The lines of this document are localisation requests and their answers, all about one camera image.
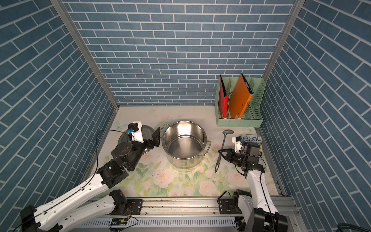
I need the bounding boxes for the stainless steel pot lid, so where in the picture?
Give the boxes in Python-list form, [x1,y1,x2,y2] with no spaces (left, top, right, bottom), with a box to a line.
[118,125,155,153]

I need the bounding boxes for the steel ladle black handle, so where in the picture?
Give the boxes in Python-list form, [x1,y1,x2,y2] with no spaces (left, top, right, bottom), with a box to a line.
[214,129,234,173]

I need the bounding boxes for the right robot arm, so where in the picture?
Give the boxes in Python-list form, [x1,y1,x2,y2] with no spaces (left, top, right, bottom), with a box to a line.
[218,143,288,232]

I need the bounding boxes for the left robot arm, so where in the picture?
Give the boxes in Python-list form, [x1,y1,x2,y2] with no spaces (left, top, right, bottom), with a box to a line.
[20,121,161,232]

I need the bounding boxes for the treehouse paperback book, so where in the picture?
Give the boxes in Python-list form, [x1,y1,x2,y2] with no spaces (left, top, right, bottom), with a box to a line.
[240,134,263,154]

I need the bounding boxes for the green plastic file rack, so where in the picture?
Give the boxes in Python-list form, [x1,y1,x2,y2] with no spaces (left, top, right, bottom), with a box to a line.
[214,76,266,128]

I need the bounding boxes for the red folder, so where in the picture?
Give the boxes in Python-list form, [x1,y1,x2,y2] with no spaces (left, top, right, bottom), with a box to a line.
[218,75,228,119]

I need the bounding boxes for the orange folder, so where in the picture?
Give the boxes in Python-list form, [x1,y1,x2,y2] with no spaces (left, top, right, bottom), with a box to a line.
[229,74,253,119]

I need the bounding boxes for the small black circuit board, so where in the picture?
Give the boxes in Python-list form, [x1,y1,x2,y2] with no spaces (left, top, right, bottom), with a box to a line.
[109,218,128,227]

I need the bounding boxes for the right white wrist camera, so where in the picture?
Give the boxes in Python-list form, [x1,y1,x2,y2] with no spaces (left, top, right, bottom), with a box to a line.
[232,136,247,154]

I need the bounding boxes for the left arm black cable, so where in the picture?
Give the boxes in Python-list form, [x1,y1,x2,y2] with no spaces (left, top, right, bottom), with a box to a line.
[11,129,129,232]

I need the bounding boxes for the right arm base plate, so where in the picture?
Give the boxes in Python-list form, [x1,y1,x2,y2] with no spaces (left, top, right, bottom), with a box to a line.
[217,198,241,215]

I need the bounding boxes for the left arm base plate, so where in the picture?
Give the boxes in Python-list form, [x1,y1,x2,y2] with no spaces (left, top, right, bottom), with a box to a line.
[108,199,144,216]

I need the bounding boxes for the aluminium front rail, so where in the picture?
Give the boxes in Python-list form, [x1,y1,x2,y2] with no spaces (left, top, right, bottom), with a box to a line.
[50,197,308,232]

